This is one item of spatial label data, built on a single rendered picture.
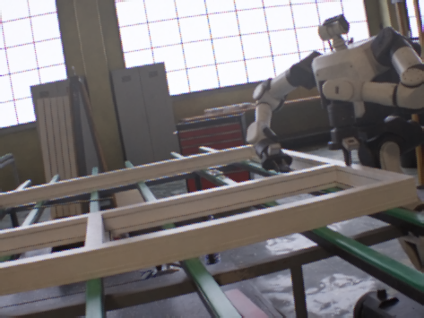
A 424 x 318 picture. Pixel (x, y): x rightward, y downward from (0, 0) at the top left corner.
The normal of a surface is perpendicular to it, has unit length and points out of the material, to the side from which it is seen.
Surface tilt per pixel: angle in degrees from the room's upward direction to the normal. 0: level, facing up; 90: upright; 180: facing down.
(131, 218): 90
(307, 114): 90
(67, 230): 90
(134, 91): 90
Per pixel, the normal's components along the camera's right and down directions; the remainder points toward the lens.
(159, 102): 0.21, 0.10
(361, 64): -0.14, 0.16
